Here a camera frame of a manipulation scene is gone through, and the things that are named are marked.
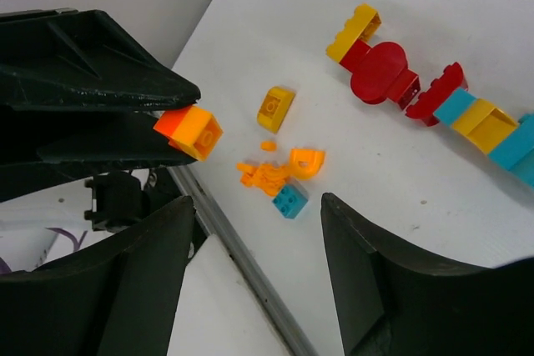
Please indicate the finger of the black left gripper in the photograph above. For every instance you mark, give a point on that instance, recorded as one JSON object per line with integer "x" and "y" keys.
{"x": 40, "y": 150}
{"x": 83, "y": 61}

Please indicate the red rounded lego assembly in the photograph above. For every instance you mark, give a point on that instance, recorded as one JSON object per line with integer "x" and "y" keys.
{"x": 382, "y": 73}

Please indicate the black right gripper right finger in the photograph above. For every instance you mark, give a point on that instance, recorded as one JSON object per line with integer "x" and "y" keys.
{"x": 395, "y": 298}

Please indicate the yellow 2x4 lego brick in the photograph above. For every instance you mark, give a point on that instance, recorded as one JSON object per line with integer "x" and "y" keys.
{"x": 362, "y": 25}

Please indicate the orange yellow lego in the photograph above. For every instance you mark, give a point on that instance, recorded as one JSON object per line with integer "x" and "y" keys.
{"x": 192, "y": 130}

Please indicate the orange lego pile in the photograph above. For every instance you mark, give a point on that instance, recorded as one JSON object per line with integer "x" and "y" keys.
{"x": 268, "y": 177}

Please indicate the yellow rounded lego piece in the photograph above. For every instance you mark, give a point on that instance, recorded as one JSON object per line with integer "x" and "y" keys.
{"x": 274, "y": 108}

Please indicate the orange D-shaped lego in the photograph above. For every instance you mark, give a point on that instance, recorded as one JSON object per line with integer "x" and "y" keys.
{"x": 305, "y": 163}

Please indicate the teal and yellow lego assembly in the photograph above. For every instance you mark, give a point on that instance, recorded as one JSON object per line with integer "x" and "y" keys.
{"x": 507, "y": 142}

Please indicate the teal 2x2 lego brick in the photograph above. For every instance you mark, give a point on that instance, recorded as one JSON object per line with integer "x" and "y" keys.
{"x": 291, "y": 199}

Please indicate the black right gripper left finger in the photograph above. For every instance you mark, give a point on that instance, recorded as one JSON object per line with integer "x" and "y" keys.
{"x": 116, "y": 297}

